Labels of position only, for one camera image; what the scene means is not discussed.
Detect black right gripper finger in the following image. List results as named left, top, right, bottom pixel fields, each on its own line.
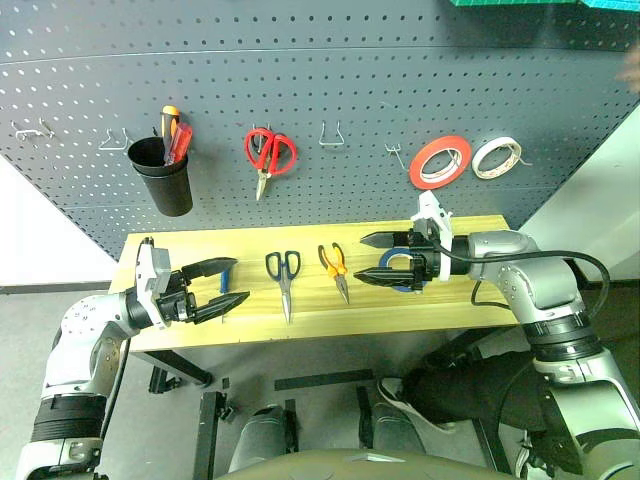
left=359, top=230, right=411, bottom=250
left=353, top=266, right=416, bottom=291

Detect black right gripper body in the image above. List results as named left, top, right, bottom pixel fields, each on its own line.
left=405, top=222, right=446, bottom=294

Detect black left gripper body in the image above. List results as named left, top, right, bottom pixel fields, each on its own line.
left=157, top=268, right=199, bottom=327

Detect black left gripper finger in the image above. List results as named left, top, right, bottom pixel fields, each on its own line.
left=180, top=256, right=239, bottom=281
left=192, top=291, right=251, bottom=325

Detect blue tape roll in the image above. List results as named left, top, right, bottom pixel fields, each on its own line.
left=378, top=248, right=429, bottom=294

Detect orange black needle-nose pliers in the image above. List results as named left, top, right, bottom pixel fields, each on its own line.
left=317, top=242, right=351, bottom=305

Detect blue handled scissors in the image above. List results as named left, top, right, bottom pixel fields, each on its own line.
left=264, top=250, right=302, bottom=325

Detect dark grey metal pegboard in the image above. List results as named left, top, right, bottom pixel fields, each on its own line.
left=0, top=0, right=640, bottom=261

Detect blurred person's hand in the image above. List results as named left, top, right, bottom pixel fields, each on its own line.
left=614, top=47, right=640, bottom=94

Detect black plastic cup holder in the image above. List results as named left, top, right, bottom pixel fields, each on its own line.
left=126, top=137, right=195, bottom=218

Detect small metal peg hook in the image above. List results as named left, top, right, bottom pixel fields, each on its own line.
left=384, top=142, right=407, bottom=171

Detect red tape roll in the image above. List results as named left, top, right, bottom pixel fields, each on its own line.
left=408, top=134, right=473, bottom=191

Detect white black sneaker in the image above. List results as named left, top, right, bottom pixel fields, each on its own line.
left=377, top=377, right=457, bottom=434

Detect white tape roll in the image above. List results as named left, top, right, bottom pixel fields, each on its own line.
left=471, top=135, right=525, bottom=180

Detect grey rounded foot cover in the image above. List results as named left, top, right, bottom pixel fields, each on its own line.
left=359, top=402, right=426, bottom=456
left=229, top=404, right=296, bottom=474

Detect black trouser leg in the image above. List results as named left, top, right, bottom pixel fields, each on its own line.
left=402, top=344, right=551, bottom=432

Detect dark olive rounded body shell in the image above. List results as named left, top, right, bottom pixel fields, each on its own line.
left=214, top=447, right=516, bottom=480

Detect double prong metal hook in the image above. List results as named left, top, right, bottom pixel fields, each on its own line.
left=10, top=118, right=56, bottom=141

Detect green cutting mat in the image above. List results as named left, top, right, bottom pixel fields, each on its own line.
left=452, top=0, right=640, bottom=11

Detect blue handled screwdriver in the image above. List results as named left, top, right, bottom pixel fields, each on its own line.
left=218, top=267, right=236, bottom=325

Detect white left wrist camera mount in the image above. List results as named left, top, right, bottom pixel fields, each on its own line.
left=133, top=238, right=174, bottom=329

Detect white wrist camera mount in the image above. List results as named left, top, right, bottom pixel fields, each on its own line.
left=133, top=238, right=174, bottom=329
left=410, top=191, right=454, bottom=281

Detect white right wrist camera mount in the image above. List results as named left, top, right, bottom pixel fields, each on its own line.
left=410, top=191, right=454, bottom=281

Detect black metal table frame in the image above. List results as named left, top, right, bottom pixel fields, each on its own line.
left=142, top=327, right=521, bottom=480

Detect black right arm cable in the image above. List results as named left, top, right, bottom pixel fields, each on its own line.
left=430, top=232, right=612, bottom=309

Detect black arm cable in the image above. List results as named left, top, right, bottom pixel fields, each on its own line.
left=430, top=232, right=612, bottom=309
left=98, top=337, right=132, bottom=444

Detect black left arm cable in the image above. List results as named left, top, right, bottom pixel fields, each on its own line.
left=98, top=337, right=132, bottom=444

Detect red handled scissors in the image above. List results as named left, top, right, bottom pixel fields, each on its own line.
left=243, top=127, right=298, bottom=202

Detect wire loop metal hook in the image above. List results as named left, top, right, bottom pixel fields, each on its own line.
left=318, top=119, right=346, bottom=148
left=98, top=127, right=130, bottom=151

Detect red handled screwdriver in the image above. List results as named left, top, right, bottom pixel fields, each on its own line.
left=163, top=122, right=194, bottom=167

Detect orange black handled screwdriver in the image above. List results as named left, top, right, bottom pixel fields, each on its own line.
left=159, top=104, right=181, bottom=157

